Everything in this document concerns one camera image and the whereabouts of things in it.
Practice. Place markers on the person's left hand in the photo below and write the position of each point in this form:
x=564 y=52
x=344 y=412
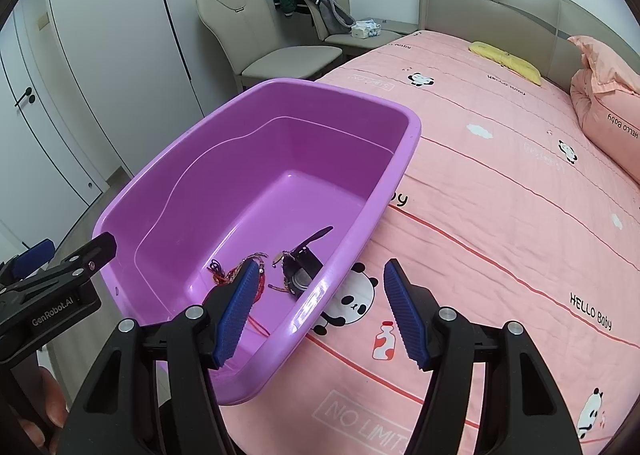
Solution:
x=52 y=400

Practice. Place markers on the beige upholstered chair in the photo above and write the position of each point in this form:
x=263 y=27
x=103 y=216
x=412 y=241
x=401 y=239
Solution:
x=340 y=41
x=235 y=20

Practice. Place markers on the yellow pillow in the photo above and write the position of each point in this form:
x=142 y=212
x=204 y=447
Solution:
x=505 y=60

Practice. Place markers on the bed with pink panda sheet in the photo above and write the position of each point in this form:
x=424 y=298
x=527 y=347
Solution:
x=500 y=215

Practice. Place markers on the beige nightstand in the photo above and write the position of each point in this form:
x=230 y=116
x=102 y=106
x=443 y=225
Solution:
x=400 y=26

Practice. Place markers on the beige padded headboard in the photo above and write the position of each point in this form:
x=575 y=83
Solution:
x=500 y=0

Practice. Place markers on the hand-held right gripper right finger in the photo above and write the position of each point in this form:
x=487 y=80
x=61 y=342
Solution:
x=406 y=320

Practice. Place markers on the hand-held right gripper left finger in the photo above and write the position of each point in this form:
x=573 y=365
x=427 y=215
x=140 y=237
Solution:
x=235 y=320

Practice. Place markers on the white wardrobe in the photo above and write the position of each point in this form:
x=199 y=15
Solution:
x=100 y=60

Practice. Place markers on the grey bag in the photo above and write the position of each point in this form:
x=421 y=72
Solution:
x=335 y=15

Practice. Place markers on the pink folded duvet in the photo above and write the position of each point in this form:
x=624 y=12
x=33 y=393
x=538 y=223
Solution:
x=610 y=105

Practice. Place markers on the white tissue pack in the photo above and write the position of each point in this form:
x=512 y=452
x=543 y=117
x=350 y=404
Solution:
x=366 y=29

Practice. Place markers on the purple plastic basin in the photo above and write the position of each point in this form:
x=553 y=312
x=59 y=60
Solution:
x=280 y=155

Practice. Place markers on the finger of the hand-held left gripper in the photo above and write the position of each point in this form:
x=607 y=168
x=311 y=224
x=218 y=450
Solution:
x=90 y=255
x=35 y=255

